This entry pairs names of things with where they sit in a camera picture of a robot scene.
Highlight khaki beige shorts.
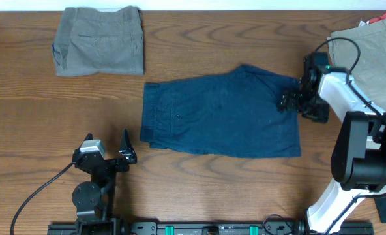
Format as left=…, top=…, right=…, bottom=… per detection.
left=329, top=19, right=386, bottom=111

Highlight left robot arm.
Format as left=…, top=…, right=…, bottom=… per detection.
left=72, top=129, right=137, bottom=235

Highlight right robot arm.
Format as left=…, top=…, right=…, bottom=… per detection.
left=278, top=52, right=386, bottom=234

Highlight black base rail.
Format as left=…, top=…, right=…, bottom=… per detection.
left=47, top=217, right=375, bottom=235

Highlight folded grey shorts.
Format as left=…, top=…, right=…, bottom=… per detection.
left=52, top=6, right=144, bottom=76

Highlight navy blue shorts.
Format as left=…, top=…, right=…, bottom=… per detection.
left=140, top=65, right=301, bottom=158

